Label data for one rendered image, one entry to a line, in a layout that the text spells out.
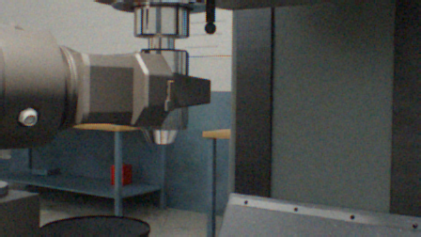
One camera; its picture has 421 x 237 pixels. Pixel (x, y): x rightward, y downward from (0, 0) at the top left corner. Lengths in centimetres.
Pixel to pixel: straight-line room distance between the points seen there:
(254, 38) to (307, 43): 9
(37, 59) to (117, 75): 6
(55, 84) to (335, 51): 50
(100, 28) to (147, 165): 161
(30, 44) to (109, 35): 600
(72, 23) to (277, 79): 604
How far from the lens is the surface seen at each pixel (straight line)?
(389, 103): 79
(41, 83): 39
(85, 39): 666
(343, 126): 81
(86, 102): 41
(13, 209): 73
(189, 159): 570
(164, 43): 48
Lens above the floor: 124
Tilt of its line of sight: 3 degrees down
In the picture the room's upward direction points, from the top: 1 degrees clockwise
